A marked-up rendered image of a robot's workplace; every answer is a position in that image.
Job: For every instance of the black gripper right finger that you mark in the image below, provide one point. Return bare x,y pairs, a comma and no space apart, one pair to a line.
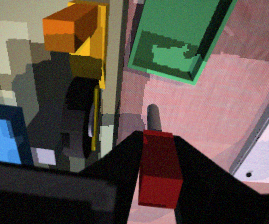
211,195

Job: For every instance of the green tray floor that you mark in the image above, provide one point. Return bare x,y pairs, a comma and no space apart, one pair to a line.
175,31

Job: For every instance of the red-headed pin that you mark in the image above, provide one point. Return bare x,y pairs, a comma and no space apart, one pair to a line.
160,177

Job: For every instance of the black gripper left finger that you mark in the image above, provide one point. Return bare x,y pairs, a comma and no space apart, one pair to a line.
102,193

